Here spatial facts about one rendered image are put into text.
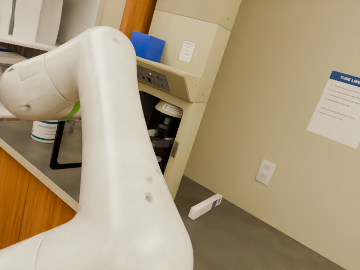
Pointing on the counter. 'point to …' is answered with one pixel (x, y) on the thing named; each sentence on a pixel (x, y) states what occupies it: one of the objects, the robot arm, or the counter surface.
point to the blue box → (147, 46)
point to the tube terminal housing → (192, 31)
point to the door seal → (58, 150)
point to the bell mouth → (169, 109)
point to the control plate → (152, 77)
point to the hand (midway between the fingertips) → (162, 136)
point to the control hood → (173, 79)
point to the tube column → (203, 10)
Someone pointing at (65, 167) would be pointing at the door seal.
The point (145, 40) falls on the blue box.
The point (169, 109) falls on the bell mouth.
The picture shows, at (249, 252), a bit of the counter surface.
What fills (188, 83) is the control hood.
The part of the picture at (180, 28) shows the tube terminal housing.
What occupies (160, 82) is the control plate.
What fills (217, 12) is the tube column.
